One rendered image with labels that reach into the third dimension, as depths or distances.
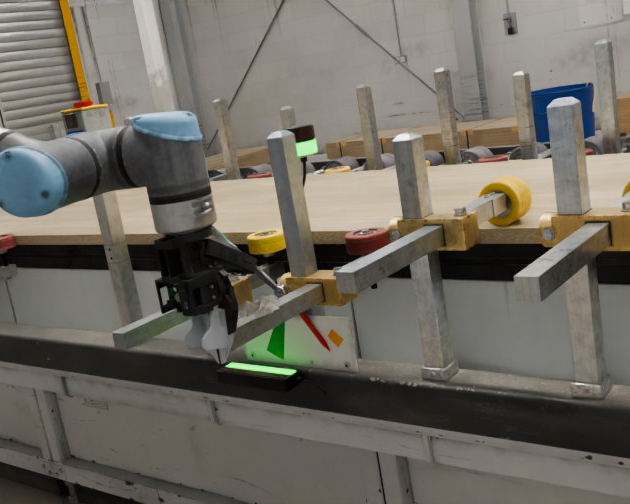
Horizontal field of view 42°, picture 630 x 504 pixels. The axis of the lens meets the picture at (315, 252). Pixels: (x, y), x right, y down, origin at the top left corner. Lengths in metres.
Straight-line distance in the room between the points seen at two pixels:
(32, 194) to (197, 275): 0.25
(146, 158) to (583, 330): 0.66
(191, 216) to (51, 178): 0.20
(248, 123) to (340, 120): 1.52
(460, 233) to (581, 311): 0.21
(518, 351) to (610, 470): 0.30
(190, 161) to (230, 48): 10.12
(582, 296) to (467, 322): 0.40
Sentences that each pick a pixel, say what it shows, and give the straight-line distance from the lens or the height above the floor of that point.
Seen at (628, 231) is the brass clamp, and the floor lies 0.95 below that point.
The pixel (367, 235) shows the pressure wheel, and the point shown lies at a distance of 1.52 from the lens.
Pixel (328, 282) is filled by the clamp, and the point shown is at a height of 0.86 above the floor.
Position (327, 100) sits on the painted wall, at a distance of 10.34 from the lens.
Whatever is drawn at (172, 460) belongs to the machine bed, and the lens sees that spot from 2.37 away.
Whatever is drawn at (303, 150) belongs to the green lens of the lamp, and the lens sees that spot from 1.44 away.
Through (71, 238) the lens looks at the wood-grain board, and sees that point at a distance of 2.28.
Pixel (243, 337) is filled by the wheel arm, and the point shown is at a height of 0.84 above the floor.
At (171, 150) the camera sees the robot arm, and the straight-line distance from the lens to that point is 1.15.
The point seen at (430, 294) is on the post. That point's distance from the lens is 1.31.
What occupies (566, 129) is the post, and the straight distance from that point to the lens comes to 1.16.
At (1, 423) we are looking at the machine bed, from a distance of 3.04.
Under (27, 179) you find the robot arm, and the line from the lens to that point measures 1.10.
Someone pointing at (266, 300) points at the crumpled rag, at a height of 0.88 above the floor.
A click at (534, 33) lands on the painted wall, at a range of 8.96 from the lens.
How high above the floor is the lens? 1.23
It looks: 13 degrees down
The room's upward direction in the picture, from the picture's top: 10 degrees counter-clockwise
